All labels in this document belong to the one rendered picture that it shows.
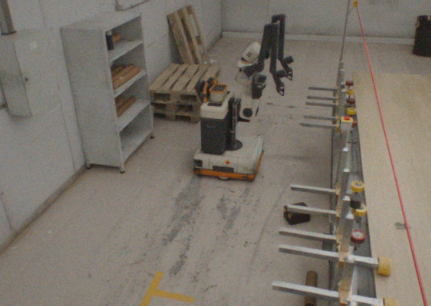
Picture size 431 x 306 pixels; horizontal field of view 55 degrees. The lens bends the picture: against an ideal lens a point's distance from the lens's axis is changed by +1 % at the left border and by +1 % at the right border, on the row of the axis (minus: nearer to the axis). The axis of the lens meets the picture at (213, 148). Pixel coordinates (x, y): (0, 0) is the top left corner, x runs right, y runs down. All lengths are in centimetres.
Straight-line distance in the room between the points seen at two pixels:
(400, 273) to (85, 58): 327
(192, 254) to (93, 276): 79
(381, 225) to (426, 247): 24
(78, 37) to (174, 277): 237
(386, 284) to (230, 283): 143
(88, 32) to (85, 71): 39
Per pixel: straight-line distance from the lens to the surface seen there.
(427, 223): 262
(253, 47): 396
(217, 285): 327
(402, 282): 221
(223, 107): 407
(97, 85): 430
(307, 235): 240
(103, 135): 452
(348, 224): 207
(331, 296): 197
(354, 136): 409
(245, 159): 422
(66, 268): 362
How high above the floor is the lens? 238
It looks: 28 degrees down
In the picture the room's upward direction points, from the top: 1 degrees counter-clockwise
